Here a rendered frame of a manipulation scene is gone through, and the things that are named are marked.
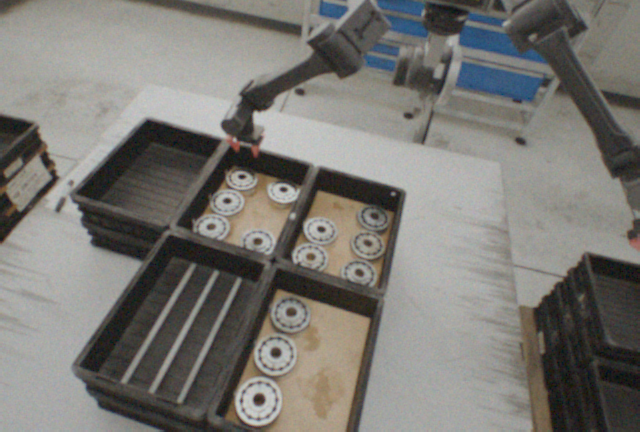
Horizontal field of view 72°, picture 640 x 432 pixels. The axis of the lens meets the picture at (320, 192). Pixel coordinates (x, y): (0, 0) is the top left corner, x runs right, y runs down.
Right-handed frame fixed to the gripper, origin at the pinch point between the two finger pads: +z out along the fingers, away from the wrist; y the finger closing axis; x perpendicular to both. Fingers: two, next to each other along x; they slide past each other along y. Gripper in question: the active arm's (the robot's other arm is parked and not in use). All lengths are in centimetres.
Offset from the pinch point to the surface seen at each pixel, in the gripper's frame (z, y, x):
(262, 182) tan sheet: 13.2, 4.3, 0.9
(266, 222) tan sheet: 13.0, 12.1, -14.5
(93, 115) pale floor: 92, -151, 85
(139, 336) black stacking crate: 11, -2, -59
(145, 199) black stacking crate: 11.0, -25.4, -20.4
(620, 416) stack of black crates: 65, 142, -14
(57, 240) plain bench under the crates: 22, -49, -37
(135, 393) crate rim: 1, 8, -73
